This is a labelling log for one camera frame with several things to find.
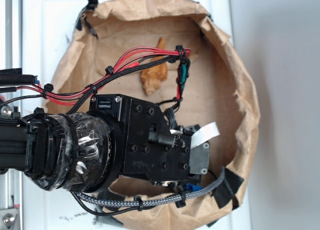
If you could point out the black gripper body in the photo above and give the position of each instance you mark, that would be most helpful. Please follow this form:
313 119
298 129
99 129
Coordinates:
142 144

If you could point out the orange conch seashell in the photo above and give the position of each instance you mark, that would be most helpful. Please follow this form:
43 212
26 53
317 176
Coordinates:
151 78

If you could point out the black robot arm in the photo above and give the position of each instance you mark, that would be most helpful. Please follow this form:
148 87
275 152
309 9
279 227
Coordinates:
87 151

